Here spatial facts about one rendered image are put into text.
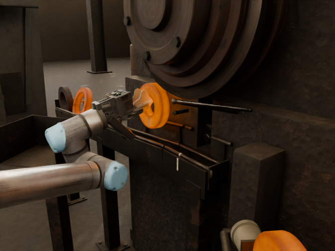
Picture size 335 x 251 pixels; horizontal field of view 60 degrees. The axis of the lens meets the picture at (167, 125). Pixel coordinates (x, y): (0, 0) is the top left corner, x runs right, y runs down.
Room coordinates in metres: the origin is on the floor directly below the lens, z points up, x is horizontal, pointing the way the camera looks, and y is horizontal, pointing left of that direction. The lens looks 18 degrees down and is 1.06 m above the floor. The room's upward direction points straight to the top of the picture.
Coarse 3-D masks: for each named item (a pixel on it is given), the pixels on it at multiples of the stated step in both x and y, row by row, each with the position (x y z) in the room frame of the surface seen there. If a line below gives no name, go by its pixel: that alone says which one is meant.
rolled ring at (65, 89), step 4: (60, 88) 1.67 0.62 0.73; (64, 88) 1.63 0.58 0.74; (68, 88) 1.63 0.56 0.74; (60, 92) 1.68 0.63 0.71; (64, 92) 1.61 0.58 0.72; (68, 92) 1.61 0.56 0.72; (60, 96) 1.70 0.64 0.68; (64, 96) 1.71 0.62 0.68; (68, 96) 1.59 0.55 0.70; (60, 100) 1.70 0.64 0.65; (64, 100) 1.71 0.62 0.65; (68, 100) 1.58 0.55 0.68; (72, 100) 1.59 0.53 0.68; (60, 104) 1.70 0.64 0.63; (64, 104) 1.70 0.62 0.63; (68, 104) 1.58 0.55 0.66; (72, 104) 1.59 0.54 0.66; (64, 108) 1.69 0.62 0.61; (68, 108) 1.58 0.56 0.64
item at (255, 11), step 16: (256, 0) 0.60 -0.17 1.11; (272, 0) 0.62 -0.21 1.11; (256, 16) 0.59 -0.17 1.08; (272, 16) 0.63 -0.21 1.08; (240, 32) 0.62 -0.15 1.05; (256, 32) 0.59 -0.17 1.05; (240, 48) 0.62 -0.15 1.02; (256, 48) 0.63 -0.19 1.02; (224, 64) 0.65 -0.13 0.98; (240, 64) 0.62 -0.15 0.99; (160, 80) 0.84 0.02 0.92; (208, 80) 0.69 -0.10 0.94; (224, 80) 0.65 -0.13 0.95; (176, 96) 0.78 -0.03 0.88; (192, 96) 0.73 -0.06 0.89
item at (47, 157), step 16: (0, 128) 1.00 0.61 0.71; (16, 128) 1.07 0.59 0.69; (32, 128) 1.15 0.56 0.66; (0, 144) 0.99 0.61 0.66; (16, 144) 1.06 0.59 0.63; (32, 144) 1.13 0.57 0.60; (48, 144) 1.14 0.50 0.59; (0, 160) 0.98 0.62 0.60; (16, 160) 0.99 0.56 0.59; (32, 160) 0.98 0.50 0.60; (48, 160) 0.97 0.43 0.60; (64, 160) 0.93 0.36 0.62; (48, 208) 0.99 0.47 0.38; (64, 208) 1.01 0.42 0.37; (64, 224) 1.00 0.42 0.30; (64, 240) 0.99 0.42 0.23
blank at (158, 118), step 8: (144, 88) 0.98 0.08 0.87; (152, 88) 0.94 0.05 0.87; (160, 88) 0.93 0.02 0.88; (152, 96) 0.94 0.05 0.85; (160, 96) 0.90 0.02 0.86; (160, 104) 0.90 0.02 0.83; (168, 104) 0.91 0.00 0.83; (144, 112) 0.97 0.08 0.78; (152, 112) 0.98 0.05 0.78; (160, 112) 0.90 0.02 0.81; (168, 112) 0.91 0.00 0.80; (144, 120) 0.97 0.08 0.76; (152, 120) 0.93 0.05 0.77; (160, 120) 0.90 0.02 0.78; (152, 128) 0.94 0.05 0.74
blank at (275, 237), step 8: (264, 232) 0.37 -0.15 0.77; (272, 232) 0.35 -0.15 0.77; (280, 232) 0.35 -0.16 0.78; (288, 232) 0.35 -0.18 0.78; (256, 240) 0.38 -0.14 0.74; (264, 240) 0.36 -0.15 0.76; (272, 240) 0.34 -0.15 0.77; (280, 240) 0.33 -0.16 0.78; (288, 240) 0.33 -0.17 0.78; (296, 240) 0.33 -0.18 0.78; (256, 248) 0.38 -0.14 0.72; (264, 248) 0.36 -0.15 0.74; (272, 248) 0.34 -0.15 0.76; (280, 248) 0.32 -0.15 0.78; (288, 248) 0.31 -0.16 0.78; (296, 248) 0.31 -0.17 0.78; (304, 248) 0.31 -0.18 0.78
